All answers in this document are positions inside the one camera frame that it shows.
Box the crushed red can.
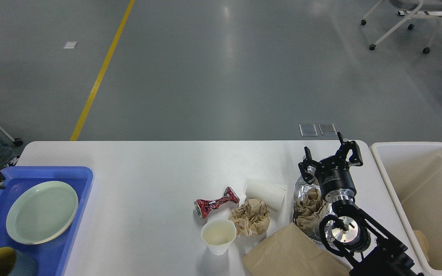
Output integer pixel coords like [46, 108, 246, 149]
[194, 186, 240, 219]

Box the beige plastic bin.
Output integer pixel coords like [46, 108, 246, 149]
[370, 142, 442, 276]

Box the blue plastic tray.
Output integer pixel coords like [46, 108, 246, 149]
[0, 166, 93, 276]

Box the flat brown paper bag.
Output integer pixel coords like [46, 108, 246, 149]
[242, 223, 350, 276]

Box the floor outlet cover left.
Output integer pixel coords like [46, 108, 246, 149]
[299, 123, 318, 137]

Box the floor outlet cover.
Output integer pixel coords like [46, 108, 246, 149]
[318, 123, 338, 136]
[299, 123, 318, 137]

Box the white office chair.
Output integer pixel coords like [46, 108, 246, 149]
[368, 0, 442, 54]

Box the silver foil bag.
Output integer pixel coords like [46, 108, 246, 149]
[292, 175, 332, 243]

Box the white floor tag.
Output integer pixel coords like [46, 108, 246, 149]
[63, 41, 78, 49]

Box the upright white paper cup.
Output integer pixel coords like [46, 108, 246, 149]
[201, 218, 237, 256]

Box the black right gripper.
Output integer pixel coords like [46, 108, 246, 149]
[299, 132, 363, 203]

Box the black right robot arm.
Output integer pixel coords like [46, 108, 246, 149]
[298, 132, 415, 276]

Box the green plate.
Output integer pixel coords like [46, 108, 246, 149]
[6, 181, 79, 245]

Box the floor outlet cover right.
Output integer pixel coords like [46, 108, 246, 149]
[318, 123, 338, 136]

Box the pink plate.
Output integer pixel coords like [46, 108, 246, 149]
[22, 208, 77, 245]

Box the lying white paper cup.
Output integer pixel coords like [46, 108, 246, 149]
[245, 179, 286, 211]

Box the crumpled brown paper ball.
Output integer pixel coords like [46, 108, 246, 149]
[228, 199, 270, 237]

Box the crumpled brown paper in bag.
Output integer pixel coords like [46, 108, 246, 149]
[293, 187, 330, 232]

